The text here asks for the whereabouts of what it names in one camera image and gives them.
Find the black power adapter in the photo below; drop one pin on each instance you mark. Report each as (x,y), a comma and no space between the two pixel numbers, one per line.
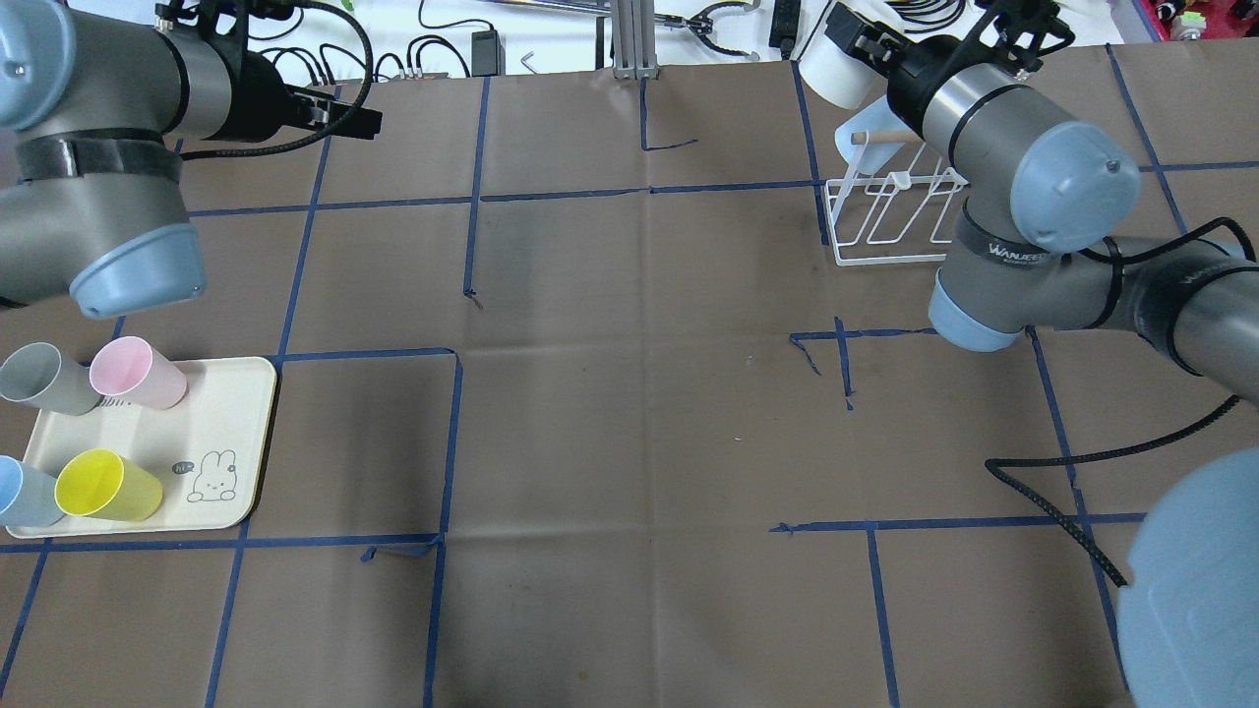
(487,54)

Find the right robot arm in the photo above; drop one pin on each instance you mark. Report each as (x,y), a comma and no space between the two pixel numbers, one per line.
(1034,245)

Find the cream plastic tray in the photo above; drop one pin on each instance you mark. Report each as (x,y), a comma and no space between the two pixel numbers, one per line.
(207,451)

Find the aluminium frame post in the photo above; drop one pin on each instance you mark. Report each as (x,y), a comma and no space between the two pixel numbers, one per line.
(633,27)

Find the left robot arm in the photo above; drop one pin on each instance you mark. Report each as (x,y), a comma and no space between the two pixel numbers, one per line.
(106,114)

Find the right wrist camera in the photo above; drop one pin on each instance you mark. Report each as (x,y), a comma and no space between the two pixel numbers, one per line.
(1025,31)

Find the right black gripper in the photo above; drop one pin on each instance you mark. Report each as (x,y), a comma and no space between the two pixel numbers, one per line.
(913,72)

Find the light blue plastic cup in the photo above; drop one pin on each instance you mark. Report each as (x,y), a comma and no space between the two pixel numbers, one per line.
(871,157)

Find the grey plastic cup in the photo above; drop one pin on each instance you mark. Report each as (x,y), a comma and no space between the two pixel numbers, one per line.
(41,376)

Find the pale green plastic cup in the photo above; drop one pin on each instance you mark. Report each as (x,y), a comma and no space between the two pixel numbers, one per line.
(833,75)

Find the white wire cup rack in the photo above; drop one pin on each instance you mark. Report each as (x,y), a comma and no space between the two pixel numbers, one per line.
(899,216)

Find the yellow plastic cup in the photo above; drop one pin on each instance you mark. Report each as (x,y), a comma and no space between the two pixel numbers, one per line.
(102,484)

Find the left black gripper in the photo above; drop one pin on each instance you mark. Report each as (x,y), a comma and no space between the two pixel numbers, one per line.
(258,96)

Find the pink plastic cup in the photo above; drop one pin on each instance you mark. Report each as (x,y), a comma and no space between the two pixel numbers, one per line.
(130,369)

